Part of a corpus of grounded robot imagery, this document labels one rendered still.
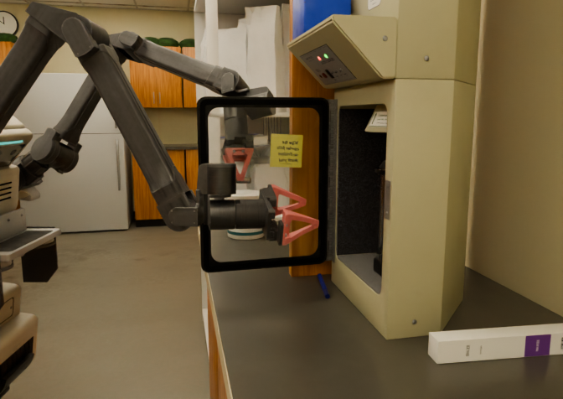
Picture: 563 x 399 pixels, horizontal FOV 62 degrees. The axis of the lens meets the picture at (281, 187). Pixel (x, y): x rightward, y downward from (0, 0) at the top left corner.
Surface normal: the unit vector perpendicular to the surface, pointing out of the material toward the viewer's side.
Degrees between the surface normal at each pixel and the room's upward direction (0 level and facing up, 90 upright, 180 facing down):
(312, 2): 90
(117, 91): 85
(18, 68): 88
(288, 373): 0
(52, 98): 90
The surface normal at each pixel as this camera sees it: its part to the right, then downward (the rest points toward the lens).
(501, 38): -0.98, 0.04
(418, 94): 0.21, 0.15
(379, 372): 0.00, -0.99
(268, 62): -0.43, 0.25
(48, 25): -0.07, 0.08
